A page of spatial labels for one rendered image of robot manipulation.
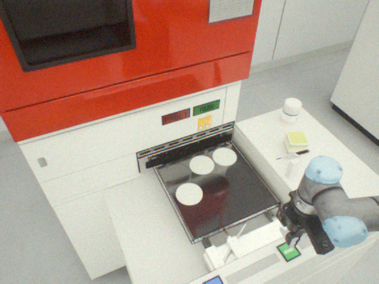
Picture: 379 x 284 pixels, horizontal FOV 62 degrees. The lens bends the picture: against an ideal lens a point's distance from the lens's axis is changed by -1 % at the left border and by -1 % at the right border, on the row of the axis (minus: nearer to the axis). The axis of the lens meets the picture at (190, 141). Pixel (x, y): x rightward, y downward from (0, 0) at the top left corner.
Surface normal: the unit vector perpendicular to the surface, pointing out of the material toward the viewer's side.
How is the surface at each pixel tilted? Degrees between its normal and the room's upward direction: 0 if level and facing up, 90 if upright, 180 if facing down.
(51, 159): 90
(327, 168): 0
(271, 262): 0
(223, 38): 90
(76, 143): 90
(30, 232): 0
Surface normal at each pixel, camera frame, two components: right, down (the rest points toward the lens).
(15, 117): 0.43, 0.65
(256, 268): 0.02, -0.70
